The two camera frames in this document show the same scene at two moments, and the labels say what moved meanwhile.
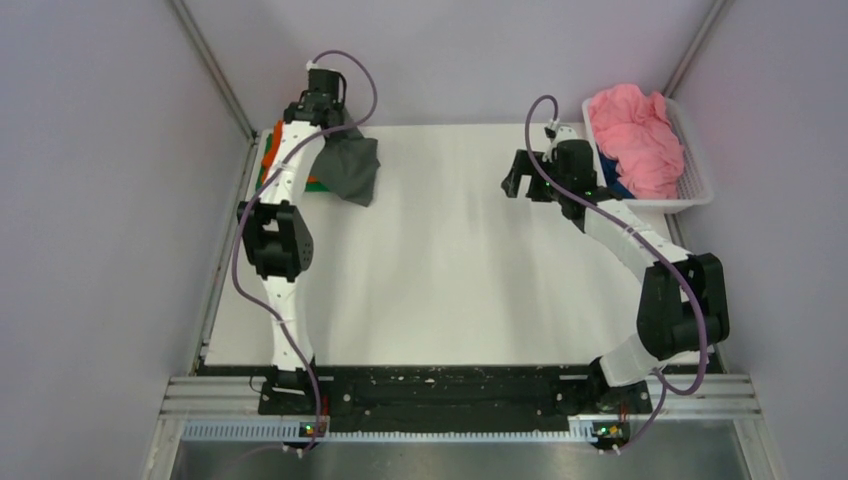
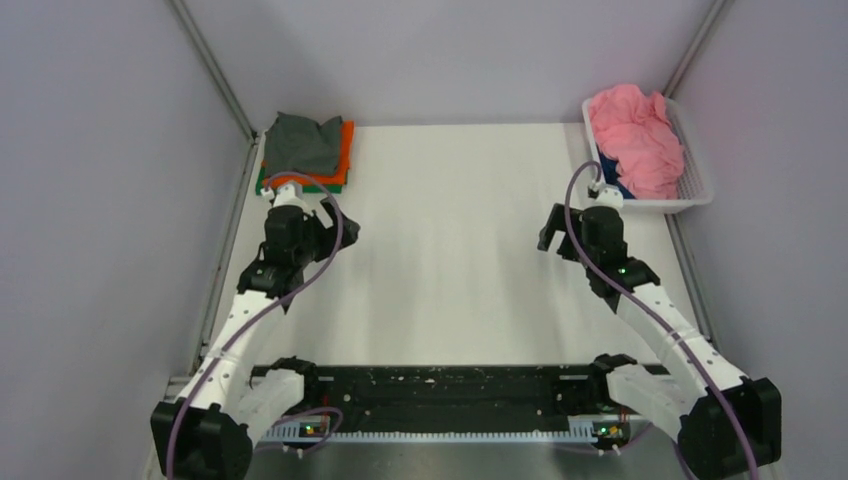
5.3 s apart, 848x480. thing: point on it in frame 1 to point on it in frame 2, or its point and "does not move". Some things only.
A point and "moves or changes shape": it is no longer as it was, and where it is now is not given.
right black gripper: x=524 y=167 to x=556 y=223
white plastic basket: x=695 y=186 does not move
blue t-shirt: x=609 y=168 does not move
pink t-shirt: x=633 y=129 does not move
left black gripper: x=337 y=106 to x=327 y=233
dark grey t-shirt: x=345 y=165 moves or changes shape
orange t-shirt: x=270 y=150 to x=339 y=175
